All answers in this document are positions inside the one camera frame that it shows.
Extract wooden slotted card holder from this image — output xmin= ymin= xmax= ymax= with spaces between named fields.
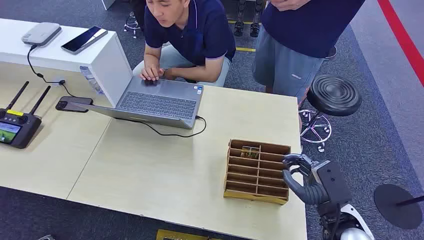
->
xmin=223 ymin=139 xmax=292 ymax=206

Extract grey open laptop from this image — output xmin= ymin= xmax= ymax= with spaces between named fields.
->
xmin=71 ymin=74 xmax=205 ymax=130

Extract grey power bank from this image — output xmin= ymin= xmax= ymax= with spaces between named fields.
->
xmin=21 ymin=22 xmax=63 ymax=47

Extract black round stand base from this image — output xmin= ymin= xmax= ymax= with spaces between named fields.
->
xmin=373 ymin=183 xmax=424 ymax=230

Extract black robot legs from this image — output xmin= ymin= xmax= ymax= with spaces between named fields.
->
xmin=233 ymin=0 xmax=264 ymax=38

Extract chrome stool base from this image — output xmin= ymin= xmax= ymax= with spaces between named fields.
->
xmin=123 ymin=11 xmax=143 ymax=39

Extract black power bank cable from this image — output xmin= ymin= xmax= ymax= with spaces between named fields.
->
xmin=27 ymin=44 xmax=78 ymax=99

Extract black smartphone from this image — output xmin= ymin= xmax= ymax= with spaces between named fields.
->
xmin=55 ymin=96 xmax=94 ymax=114

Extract smartphone with silver edge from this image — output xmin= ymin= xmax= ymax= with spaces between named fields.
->
xmin=60 ymin=25 xmax=109 ymax=56

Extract white box shelf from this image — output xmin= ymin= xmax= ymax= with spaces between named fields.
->
xmin=0 ymin=18 xmax=133 ymax=109

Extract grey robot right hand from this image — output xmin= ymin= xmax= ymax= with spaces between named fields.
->
xmin=282 ymin=153 xmax=329 ymax=206

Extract green printed card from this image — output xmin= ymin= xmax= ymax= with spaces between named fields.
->
xmin=240 ymin=146 xmax=260 ymax=159

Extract black round stool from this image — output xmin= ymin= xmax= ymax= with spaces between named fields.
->
xmin=299 ymin=74 xmax=363 ymax=154

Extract black remote controller with antennas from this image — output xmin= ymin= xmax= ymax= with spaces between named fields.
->
xmin=0 ymin=81 xmax=52 ymax=150

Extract person's right hand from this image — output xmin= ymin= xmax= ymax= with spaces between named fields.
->
xmin=269 ymin=0 xmax=312 ymax=12
xmin=139 ymin=64 xmax=166 ymax=82

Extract person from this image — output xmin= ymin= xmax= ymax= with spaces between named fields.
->
xmin=252 ymin=0 xmax=365 ymax=104
xmin=132 ymin=0 xmax=237 ymax=88

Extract black laptop cable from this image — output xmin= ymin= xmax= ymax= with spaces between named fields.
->
xmin=114 ymin=115 xmax=208 ymax=139

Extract yellow flat board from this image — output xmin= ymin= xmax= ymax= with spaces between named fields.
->
xmin=155 ymin=229 xmax=220 ymax=240

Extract clear plastic bottle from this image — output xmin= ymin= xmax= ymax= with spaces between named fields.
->
xmin=79 ymin=65 xmax=105 ymax=96

